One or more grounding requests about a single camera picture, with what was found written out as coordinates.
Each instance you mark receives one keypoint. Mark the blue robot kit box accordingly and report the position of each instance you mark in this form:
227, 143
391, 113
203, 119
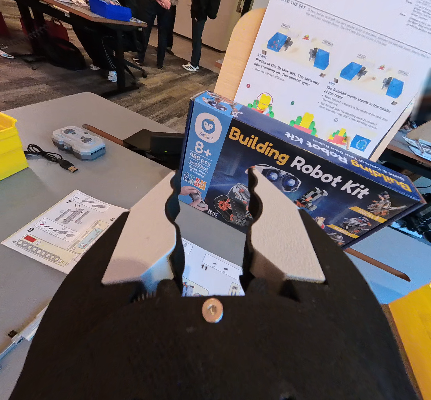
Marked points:
303, 177

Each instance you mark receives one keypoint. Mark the white laptop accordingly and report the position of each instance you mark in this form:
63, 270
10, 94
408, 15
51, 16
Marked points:
23, 334

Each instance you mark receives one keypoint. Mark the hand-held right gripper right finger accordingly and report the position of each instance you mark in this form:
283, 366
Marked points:
281, 238

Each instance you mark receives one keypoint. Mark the grey remote control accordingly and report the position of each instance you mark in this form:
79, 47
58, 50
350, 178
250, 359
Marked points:
78, 142

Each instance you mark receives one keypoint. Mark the grey desk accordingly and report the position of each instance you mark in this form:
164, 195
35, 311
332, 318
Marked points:
111, 177

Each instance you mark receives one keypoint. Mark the printed instruction sheet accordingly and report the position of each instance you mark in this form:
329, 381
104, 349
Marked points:
346, 36

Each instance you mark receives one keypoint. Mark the wooden background table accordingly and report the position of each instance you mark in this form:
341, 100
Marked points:
67, 7

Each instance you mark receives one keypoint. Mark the building instruction booklet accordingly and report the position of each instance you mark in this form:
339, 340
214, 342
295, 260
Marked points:
60, 228

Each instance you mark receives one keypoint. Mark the black backpack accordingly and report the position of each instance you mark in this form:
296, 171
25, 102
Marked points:
65, 55

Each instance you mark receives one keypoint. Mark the wooden stand board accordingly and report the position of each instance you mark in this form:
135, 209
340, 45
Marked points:
239, 53

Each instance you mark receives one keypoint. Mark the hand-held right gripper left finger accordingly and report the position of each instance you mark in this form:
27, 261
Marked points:
144, 235

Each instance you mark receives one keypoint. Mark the black power adapter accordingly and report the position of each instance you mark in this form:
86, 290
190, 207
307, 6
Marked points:
158, 145

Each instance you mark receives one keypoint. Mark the blue plastic bin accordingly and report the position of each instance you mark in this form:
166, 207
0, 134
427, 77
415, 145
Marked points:
107, 7

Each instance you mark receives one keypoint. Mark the yellow plastic bin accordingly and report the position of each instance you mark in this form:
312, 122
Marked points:
416, 332
10, 147

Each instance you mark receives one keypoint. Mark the red bag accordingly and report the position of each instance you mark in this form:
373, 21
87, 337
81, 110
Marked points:
57, 29

